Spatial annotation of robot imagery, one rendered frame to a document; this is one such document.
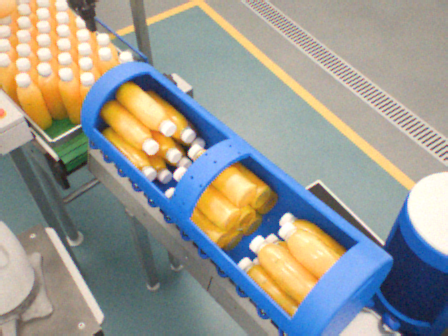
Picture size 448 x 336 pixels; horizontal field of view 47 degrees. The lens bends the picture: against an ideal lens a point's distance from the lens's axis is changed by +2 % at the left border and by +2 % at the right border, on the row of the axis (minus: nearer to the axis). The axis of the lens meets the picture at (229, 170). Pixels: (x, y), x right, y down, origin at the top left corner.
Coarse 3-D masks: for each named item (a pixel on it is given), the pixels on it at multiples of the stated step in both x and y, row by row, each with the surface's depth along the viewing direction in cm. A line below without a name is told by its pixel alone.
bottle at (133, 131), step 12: (108, 108) 144; (120, 108) 144; (108, 120) 144; (120, 120) 141; (132, 120) 141; (120, 132) 141; (132, 132) 138; (144, 132) 139; (132, 144) 140; (144, 144) 138
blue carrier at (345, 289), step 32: (128, 64) 143; (96, 96) 138; (160, 96) 161; (96, 128) 150; (224, 128) 131; (128, 160) 134; (192, 160) 154; (224, 160) 121; (256, 160) 124; (160, 192) 128; (192, 192) 120; (288, 192) 134; (192, 224) 122; (320, 224) 130; (224, 256) 117; (256, 256) 136; (352, 256) 105; (384, 256) 108; (256, 288) 112; (320, 288) 103; (352, 288) 101; (288, 320) 108; (320, 320) 102; (352, 320) 125
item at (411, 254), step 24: (408, 216) 136; (408, 240) 137; (408, 264) 185; (432, 264) 134; (384, 288) 202; (408, 288) 197; (432, 288) 186; (384, 312) 166; (408, 312) 208; (432, 312) 191
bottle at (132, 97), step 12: (132, 84) 143; (120, 96) 142; (132, 96) 140; (144, 96) 140; (132, 108) 140; (144, 108) 138; (156, 108) 137; (144, 120) 138; (156, 120) 136; (168, 120) 137
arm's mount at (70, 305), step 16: (32, 240) 131; (48, 240) 130; (48, 256) 127; (48, 272) 124; (64, 272) 124; (48, 288) 121; (64, 288) 121; (64, 304) 118; (80, 304) 118; (48, 320) 116; (64, 320) 116; (80, 320) 115; (96, 320) 115
